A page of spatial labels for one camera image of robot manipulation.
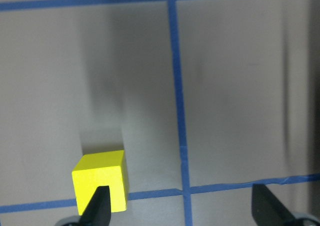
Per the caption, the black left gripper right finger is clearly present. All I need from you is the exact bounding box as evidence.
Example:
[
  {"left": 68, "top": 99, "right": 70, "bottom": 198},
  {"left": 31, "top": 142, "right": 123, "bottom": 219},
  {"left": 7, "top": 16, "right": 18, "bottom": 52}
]
[{"left": 251, "top": 184, "right": 296, "bottom": 226}]

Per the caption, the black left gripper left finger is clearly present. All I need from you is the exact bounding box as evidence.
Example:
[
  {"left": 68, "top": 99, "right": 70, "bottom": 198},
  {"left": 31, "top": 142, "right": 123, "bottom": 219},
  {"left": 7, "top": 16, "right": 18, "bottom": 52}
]
[{"left": 78, "top": 186, "right": 111, "bottom": 226}]

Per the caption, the yellow wooden block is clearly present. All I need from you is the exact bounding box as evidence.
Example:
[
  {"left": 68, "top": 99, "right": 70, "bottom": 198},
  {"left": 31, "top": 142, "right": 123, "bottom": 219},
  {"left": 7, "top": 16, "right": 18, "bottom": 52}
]
[{"left": 71, "top": 150, "right": 129, "bottom": 215}]

